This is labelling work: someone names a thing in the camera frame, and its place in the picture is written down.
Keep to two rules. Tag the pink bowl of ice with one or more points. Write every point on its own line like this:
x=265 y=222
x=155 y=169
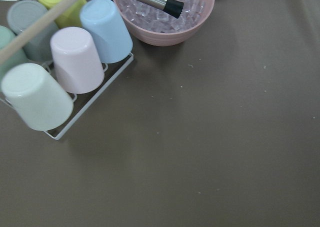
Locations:
x=155 y=27

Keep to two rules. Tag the pink cup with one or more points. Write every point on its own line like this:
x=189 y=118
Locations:
x=76 y=60

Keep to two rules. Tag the blue cup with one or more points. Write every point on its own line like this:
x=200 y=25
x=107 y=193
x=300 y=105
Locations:
x=102 y=19

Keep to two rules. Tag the white cup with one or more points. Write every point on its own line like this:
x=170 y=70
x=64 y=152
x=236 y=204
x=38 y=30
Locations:
x=36 y=96

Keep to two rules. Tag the white wire cup rack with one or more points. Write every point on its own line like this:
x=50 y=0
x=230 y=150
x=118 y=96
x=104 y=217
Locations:
x=82 y=102

